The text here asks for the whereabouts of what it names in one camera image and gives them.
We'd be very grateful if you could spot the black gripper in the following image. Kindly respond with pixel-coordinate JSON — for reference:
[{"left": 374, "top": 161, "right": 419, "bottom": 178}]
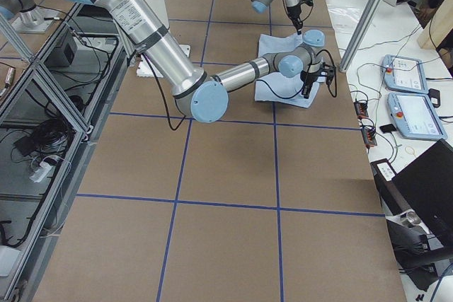
[
  {"left": 300, "top": 71, "right": 319, "bottom": 99},
  {"left": 287, "top": 5, "right": 303, "bottom": 35}
]

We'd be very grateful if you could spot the light blue button shirt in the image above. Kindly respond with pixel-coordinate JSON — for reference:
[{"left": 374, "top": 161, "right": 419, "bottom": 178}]
[{"left": 254, "top": 33, "right": 325, "bottom": 108}]

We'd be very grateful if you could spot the clear plastic bag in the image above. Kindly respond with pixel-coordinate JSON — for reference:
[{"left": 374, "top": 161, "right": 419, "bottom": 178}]
[{"left": 327, "top": 4, "right": 362, "bottom": 34}]

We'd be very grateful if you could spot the upper blue teach pendant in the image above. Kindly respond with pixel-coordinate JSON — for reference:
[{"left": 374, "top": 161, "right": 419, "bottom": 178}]
[{"left": 382, "top": 54, "right": 428, "bottom": 94}]

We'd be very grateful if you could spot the blue teach pendant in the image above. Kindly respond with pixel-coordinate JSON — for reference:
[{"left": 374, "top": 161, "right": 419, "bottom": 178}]
[
  {"left": 382, "top": 54, "right": 428, "bottom": 94},
  {"left": 387, "top": 92, "right": 448, "bottom": 141}
]

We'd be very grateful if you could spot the lower blue teach pendant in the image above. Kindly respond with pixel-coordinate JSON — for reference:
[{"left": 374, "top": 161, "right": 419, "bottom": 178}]
[{"left": 387, "top": 92, "right": 448, "bottom": 141}]

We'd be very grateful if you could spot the black laptop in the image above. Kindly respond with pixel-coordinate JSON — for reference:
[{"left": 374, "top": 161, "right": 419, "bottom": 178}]
[{"left": 371, "top": 139, "right": 452, "bottom": 246}]

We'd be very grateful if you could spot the aluminium frame post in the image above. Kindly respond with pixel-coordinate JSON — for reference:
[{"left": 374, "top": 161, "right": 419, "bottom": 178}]
[{"left": 339, "top": 0, "right": 382, "bottom": 73}]

